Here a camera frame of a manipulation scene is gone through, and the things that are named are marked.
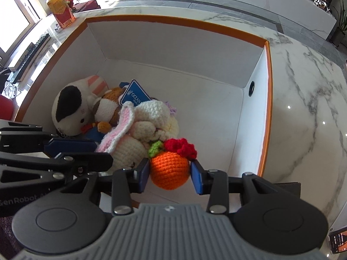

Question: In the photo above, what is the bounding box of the white black plush toy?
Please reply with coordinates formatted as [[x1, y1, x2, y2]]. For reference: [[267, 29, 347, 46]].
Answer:
[[51, 75, 108, 137]]

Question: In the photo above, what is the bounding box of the orange crochet tangerine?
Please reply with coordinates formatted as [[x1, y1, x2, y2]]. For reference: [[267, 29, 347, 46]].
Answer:
[[148, 138, 197, 191]]

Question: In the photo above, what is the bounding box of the white crochet bunny doll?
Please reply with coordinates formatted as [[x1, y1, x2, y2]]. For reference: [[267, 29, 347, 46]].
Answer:
[[97, 100, 179, 176]]

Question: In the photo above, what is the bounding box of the black square box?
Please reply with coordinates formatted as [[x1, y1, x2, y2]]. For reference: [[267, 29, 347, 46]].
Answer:
[[275, 182, 301, 198]]

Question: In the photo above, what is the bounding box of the red cup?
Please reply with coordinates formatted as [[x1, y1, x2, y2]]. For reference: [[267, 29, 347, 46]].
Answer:
[[0, 95, 17, 121]]

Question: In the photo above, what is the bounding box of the orange cardboard storage box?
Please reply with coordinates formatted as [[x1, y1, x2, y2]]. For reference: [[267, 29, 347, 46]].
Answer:
[[15, 15, 273, 177]]

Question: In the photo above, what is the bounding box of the black remote control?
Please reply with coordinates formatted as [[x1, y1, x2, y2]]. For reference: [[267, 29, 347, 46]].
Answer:
[[7, 34, 51, 84]]

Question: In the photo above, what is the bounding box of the red gold tea box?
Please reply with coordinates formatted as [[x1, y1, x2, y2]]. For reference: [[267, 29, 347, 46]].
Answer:
[[46, 0, 76, 29]]

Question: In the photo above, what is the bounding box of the smartphone on stand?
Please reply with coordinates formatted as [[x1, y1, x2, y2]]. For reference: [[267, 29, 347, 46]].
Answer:
[[328, 227, 347, 254]]

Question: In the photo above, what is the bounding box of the potted green plant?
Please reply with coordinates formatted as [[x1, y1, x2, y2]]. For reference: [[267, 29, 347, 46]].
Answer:
[[330, 0, 346, 47]]

